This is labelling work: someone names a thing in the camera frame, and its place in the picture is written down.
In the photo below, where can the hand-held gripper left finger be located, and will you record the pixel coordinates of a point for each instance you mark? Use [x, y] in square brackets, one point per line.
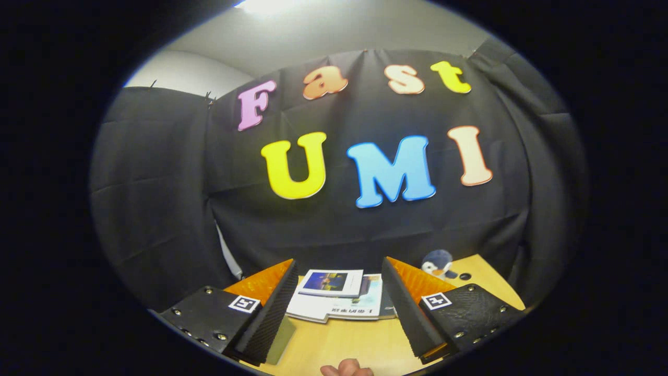
[266, 324]

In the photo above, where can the book with teal cover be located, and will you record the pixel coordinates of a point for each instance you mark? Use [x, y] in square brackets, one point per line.
[339, 308]

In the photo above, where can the penguin plush toy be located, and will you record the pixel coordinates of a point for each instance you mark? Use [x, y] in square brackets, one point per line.
[437, 263]

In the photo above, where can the green fabric storage box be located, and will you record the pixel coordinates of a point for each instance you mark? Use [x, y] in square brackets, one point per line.
[282, 339]

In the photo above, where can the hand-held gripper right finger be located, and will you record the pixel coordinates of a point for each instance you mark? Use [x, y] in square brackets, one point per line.
[409, 318]

